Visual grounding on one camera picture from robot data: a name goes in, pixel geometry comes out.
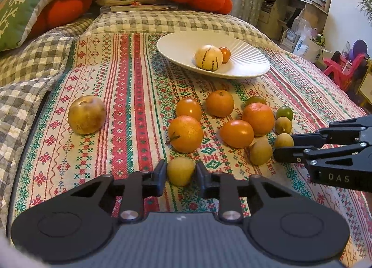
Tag olive green tomato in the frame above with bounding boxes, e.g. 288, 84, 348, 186
246, 95, 267, 106

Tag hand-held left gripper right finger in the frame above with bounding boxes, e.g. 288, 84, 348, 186
196, 162, 294, 223

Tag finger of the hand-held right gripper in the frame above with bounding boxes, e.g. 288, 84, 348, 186
273, 140, 372, 193
293, 115, 372, 148

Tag small orange pumpkin cushion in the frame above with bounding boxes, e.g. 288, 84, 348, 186
27, 0, 93, 39

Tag white printed bag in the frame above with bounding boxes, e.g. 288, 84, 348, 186
292, 37, 323, 63

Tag small yellow-brown fruit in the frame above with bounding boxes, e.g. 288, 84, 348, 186
274, 133, 295, 149
166, 157, 196, 186
275, 117, 292, 135
250, 136, 274, 166

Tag small bright green tomato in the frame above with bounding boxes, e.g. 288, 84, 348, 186
276, 106, 294, 121

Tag yellow wooden furniture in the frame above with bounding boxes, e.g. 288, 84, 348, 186
357, 60, 372, 108

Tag flat book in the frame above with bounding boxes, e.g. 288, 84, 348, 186
100, 5, 178, 14

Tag green snowflake pillow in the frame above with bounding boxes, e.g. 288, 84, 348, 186
0, 0, 69, 52

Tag pale striped melon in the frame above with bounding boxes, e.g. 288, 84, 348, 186
194, 45, 224, 71

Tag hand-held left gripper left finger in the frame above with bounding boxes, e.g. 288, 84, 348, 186
70, 160, 167, 223

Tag large brown pear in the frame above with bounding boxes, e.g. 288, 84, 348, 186
68, 95, 107, 135

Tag purple toy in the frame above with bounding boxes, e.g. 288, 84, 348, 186
350, 39, 369, 62

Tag red plastic chair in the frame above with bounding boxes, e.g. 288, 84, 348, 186
322, 53, 368, 91

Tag clear plastic bag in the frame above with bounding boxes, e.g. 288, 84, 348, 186
291, 9, 320, 42

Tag small red-orange tomato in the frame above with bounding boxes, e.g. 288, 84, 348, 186
219, 46, 231, 63

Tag smooth orange tomato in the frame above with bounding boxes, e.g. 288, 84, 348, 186
176, 97, 203, 121
220, 119, 255, 149

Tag large orange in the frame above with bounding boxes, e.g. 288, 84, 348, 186
242, 102, 275, 137

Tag small orange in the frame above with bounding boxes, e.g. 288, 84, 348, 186
206, 90, 235, 118

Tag green houseplant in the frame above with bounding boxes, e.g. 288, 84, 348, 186
356, 0, 372, 24

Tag orange with twig stem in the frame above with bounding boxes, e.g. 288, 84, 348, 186
166, 115, 204, 153

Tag white ribbed plate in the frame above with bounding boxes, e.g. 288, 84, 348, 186
156, 30, 271, 80

